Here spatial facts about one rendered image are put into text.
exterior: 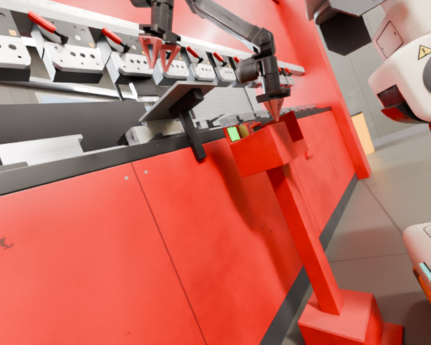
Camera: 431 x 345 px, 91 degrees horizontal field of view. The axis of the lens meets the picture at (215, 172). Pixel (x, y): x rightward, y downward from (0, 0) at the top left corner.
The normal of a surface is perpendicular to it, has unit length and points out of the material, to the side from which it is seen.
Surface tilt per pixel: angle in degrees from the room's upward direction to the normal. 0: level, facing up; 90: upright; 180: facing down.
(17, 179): 90
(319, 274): 90
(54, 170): 90
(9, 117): 90
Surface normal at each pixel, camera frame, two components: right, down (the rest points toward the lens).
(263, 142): -0.66, 0.29
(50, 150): 0.68, -0.26
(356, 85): -0.44, 0.20
